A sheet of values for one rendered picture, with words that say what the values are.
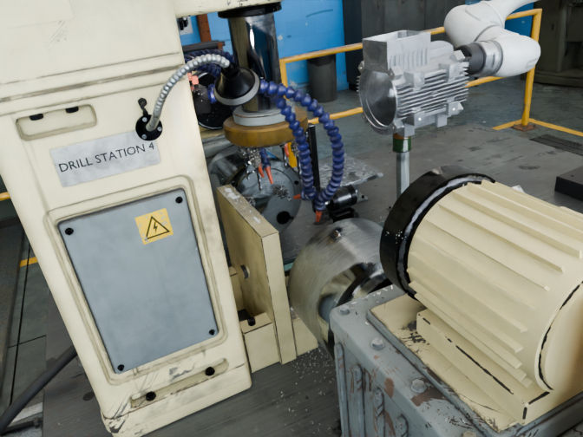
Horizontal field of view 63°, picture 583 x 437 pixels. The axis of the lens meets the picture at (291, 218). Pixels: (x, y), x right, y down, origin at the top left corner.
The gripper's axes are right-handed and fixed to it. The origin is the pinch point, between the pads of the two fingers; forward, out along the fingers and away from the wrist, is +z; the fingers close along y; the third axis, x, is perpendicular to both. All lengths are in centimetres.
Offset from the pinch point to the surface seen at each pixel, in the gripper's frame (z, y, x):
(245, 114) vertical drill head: 44.1, 5.0, 6.0
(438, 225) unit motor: 42, 60, 8
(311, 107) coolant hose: 39.3, 25.1, 1.4
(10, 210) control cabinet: 132, -308, 134
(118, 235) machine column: 73, 21, 20
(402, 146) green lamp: -20.1, -25.0, 29.8
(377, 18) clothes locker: -295, -440, 13
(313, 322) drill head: 44, 35, 37
